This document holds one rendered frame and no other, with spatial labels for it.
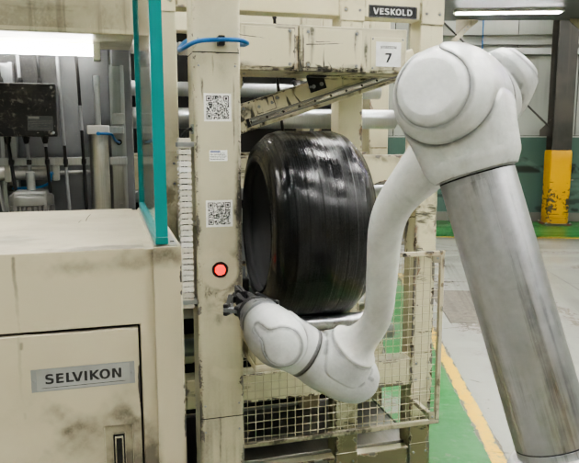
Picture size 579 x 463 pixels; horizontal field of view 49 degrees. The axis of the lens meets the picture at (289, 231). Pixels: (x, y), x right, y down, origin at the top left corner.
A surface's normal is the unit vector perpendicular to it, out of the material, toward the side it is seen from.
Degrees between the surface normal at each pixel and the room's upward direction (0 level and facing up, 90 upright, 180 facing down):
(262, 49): 90
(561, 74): 90
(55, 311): 90
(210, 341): 90
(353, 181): 58
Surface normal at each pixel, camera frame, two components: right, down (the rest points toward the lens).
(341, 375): 0.07, 0.37
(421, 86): -0.50, -0.03
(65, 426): 0.27, 0.14
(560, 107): -0.06, 0.15
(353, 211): 0.26, -0.11
